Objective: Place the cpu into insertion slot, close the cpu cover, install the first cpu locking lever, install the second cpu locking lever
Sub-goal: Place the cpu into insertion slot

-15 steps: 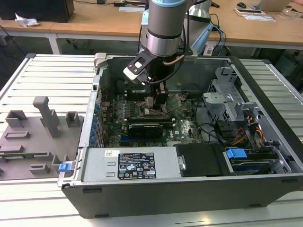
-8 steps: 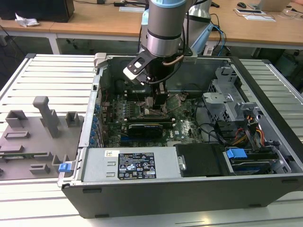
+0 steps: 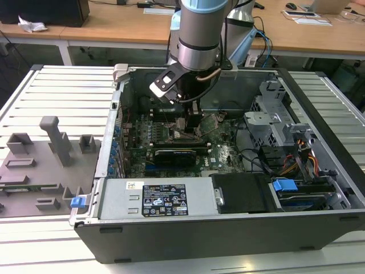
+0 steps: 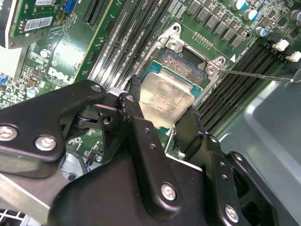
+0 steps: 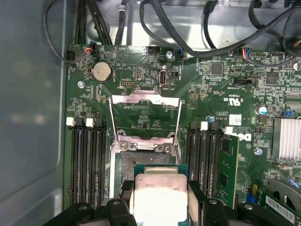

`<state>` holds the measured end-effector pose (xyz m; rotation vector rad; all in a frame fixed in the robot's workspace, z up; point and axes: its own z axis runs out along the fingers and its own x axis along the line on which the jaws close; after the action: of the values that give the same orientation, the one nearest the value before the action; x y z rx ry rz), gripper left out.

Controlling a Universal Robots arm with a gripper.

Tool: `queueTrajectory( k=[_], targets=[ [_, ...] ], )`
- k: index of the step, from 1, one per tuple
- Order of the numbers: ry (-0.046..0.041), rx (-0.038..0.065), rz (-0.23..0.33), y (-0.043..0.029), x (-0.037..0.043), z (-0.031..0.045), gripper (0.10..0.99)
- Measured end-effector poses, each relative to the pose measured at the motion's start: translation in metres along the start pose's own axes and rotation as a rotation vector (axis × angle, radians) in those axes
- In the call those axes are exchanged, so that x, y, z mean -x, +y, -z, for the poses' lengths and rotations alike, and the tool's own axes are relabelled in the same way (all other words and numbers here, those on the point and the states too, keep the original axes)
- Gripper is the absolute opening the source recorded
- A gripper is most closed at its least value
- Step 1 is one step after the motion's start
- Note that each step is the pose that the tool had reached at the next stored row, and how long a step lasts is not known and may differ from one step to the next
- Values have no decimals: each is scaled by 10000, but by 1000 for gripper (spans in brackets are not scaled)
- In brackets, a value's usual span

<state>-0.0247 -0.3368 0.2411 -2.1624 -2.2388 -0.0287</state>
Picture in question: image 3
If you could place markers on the grey power supply unit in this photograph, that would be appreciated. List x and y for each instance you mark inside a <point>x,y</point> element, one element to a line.
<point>119,199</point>

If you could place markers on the black box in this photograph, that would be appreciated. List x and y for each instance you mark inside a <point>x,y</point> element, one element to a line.
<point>42,11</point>

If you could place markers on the metal disk cage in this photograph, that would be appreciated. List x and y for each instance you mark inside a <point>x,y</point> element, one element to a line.
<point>258,122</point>

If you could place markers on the green RAM stick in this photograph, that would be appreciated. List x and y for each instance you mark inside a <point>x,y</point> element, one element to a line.
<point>42,187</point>

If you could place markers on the black plastic shroud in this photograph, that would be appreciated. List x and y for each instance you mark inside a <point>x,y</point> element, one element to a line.
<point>242,192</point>

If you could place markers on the silver laptop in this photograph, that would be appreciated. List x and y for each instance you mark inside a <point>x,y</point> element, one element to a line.
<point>328,5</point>

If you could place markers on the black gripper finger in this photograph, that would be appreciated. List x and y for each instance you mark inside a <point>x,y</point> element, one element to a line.
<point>194,122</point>

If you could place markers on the white paper sheet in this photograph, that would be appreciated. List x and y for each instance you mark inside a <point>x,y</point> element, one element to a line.
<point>157,11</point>

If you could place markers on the graphics card with yellow stripe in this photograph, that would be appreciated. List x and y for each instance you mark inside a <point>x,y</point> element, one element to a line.
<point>175,157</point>

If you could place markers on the black open PC case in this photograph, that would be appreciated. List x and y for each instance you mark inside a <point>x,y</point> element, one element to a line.
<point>199,237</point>

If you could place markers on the crumpled white paper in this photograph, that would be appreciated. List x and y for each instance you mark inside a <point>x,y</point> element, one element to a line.
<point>31,26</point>

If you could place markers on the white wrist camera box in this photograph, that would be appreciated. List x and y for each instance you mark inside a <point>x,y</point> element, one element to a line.
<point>159,88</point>

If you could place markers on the silver square CPU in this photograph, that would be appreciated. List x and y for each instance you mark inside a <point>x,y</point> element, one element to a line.
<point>180,123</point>

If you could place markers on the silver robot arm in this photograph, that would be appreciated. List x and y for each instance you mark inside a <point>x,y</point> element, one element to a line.
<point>196,28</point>

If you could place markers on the white power adapter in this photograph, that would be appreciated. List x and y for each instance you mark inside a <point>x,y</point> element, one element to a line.
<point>251,60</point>

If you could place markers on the black computer mouse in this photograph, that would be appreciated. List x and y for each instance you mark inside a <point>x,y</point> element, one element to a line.
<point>291,5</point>

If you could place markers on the blue plastic latch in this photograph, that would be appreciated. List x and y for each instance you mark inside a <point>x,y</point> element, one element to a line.
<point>77,202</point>

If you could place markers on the hard disk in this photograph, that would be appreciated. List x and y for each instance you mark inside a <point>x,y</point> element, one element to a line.
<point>305,204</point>

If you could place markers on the white flat tablet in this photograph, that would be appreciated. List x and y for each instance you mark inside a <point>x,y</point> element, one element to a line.
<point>313,22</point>

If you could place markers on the CPU socket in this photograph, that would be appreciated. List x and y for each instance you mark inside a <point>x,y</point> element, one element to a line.
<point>178,137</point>

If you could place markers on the grey parts rack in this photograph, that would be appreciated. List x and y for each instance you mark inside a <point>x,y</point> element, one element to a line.
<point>37,177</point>

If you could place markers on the blue disk carrier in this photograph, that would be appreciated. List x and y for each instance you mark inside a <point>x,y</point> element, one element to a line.
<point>283,187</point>

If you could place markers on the wooden desk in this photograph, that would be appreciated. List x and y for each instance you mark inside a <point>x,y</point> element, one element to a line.
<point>114,25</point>

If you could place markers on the green motherboard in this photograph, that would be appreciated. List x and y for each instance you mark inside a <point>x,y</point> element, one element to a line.
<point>222,160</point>

